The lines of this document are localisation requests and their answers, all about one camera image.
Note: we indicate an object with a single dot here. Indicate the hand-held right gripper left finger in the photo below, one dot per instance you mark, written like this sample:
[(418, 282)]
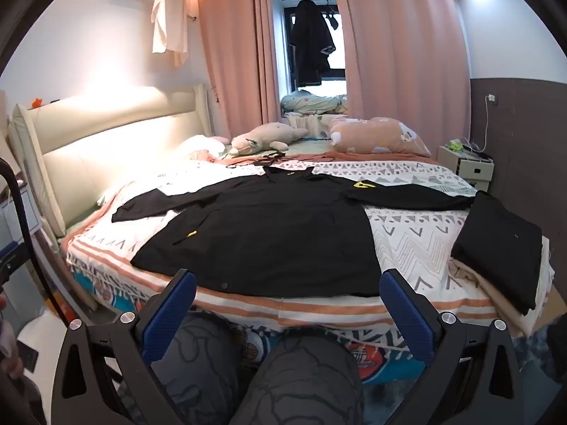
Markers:
[(170, 318)]

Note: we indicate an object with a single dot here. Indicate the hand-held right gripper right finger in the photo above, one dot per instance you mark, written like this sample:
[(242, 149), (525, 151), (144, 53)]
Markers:
[(405, 318)]

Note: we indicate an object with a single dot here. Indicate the black jacket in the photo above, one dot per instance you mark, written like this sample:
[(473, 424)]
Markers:
[(274, 239)]

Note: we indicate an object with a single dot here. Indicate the person's left hand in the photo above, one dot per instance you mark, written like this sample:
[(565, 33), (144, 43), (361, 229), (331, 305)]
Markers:
[(9, 349)]

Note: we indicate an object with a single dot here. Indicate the light blue nightstand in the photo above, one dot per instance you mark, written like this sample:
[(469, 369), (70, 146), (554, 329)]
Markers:
[(11, 230)]

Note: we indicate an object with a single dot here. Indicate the cartoon printed bed sheet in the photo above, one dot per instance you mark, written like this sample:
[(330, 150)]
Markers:
[(102, 294)]

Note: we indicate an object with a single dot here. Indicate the geometric patterned blanket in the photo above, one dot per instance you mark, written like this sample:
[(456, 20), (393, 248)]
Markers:
[(421, 239)]

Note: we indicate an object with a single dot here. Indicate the folded beige cloth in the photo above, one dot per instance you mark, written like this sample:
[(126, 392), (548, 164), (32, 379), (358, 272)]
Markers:
[(487, 294)]

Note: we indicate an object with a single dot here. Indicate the folded black garment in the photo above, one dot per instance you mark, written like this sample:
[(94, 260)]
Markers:
[(500, 248)]

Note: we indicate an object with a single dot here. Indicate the person's grey patterned pants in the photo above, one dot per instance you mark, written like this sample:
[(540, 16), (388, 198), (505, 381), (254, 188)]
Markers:
[(288, 385)]

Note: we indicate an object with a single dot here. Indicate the white nightstand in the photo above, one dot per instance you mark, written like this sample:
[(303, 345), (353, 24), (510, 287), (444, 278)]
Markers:
[(469, 168)]

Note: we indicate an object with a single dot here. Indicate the cream upholstered headboard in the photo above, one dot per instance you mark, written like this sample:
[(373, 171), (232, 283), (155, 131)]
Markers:
[(110, 141)]

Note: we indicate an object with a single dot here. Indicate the small orange object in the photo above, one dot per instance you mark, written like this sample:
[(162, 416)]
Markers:
[(37, 102)]

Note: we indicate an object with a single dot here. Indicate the white pillow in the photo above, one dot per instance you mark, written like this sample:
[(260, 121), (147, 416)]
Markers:
[(199, 144)]

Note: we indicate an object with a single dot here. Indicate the small green object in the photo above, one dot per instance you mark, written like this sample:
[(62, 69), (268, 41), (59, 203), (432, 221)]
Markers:
[(455, 144)]

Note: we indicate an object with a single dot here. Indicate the beige plush pillow toy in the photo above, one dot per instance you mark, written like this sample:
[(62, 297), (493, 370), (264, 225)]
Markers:
[(376, 137)]

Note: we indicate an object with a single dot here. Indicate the grey plush toy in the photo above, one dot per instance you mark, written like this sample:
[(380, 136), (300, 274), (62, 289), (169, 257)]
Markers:
[(265, 137)]

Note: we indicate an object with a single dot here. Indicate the floral light quilt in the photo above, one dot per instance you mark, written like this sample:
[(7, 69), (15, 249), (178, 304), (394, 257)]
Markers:
[(310, 99)]

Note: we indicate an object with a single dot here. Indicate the pink curtain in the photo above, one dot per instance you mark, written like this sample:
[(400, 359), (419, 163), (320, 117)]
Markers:
[(398, 53), (230, 53)]

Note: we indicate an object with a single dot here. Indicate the dark framed window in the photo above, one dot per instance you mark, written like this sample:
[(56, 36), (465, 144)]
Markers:
[(337, 59)]

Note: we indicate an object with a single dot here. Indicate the black hanging coat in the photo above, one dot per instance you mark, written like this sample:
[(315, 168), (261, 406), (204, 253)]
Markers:
[(310, 40)]

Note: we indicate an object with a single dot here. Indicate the white hanging shirt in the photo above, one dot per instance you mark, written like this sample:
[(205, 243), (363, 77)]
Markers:
[(168, 17)]

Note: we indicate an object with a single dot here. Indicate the small dark hanging garment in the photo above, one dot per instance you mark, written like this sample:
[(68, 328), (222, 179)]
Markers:
[(333, 20)]

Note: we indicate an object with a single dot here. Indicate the white wall socket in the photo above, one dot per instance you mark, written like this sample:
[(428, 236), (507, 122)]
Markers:
[(491, 97)]

